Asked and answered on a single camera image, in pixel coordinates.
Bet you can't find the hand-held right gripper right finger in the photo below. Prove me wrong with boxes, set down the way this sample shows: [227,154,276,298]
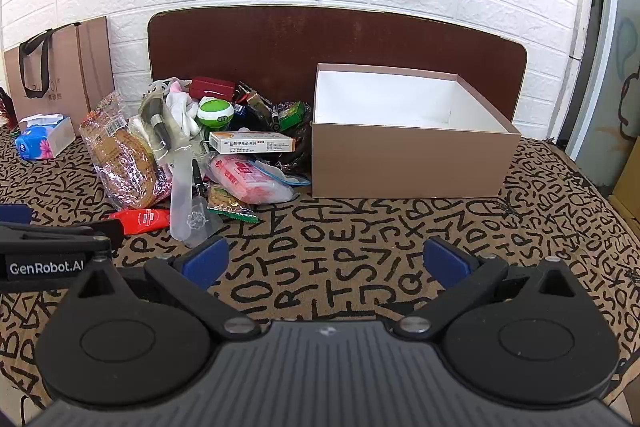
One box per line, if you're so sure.
[392,236,596,340]

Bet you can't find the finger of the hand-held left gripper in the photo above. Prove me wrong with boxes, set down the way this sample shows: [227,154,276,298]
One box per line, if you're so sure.
[0,204,35,228]
[0,218,125,254]

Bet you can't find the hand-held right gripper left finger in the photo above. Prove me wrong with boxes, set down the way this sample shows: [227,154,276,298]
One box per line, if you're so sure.
[62,236,263,340]

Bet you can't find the clear adhesive hook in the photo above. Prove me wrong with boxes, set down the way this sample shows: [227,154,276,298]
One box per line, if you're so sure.
[186,196,224,249]

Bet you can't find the green cookie packet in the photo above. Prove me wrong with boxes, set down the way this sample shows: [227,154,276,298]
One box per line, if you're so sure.
[206,184,261,225]

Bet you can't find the pink plastic bag packet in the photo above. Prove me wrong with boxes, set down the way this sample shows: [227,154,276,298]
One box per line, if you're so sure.
[209,154,296,204]

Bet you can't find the brown cardboard storage box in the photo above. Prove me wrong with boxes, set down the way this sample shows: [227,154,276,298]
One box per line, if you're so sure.
[311,63,522,198]

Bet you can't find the letter print desktop cloth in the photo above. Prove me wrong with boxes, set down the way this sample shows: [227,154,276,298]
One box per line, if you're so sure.
[0,122,640,427]

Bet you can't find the red packet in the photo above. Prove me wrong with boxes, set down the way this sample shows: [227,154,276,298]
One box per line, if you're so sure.
[106,208,172,236]

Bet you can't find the blue tissue pack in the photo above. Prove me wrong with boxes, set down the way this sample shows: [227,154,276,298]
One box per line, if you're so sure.
[15,129,55,161]
[20,113,77,158]

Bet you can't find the black marker pen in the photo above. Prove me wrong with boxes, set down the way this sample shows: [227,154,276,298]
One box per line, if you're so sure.
[192,158,207,198]

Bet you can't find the clear bag of brown cakes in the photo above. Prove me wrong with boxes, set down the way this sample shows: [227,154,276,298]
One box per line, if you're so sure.
[79,91,172,211]

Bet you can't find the red tassel ornament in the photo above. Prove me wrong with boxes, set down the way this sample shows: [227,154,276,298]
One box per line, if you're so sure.
[0,87,19,128]

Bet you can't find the blue rimmed mesh strainer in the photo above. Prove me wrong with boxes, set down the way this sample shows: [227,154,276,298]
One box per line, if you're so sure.
[254,159,312,186]

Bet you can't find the white orange medicine box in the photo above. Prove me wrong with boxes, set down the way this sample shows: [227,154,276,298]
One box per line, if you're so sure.
[208,131,296,154]

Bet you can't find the black brush in clear bag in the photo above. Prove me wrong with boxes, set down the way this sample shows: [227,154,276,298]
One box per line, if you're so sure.
[140,99,174,148]

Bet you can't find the black fuzzy cloth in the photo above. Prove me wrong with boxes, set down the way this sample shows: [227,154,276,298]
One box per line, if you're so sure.
[277,127,314,180]

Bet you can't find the green white round container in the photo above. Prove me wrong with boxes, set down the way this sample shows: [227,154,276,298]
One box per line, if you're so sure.
[197,97,235,128]

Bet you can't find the white socks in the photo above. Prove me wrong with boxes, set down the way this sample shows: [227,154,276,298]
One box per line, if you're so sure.
[167,82,202,134]

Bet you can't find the brown paper shopping bag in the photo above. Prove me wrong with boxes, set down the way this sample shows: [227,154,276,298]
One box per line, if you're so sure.
[4,17,116,124]

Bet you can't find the green foil packet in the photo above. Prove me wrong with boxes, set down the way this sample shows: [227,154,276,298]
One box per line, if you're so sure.
[276,101,309,131]

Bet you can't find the dark red box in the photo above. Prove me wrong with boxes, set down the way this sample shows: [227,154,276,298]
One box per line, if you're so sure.
[189,76,236,100]

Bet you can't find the brown wooden board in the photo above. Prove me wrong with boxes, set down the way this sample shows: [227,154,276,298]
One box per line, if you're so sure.
[147,5,529,122]

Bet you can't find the grey door frame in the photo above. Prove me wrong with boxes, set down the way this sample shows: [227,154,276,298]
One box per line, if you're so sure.
[550,0,640,200]

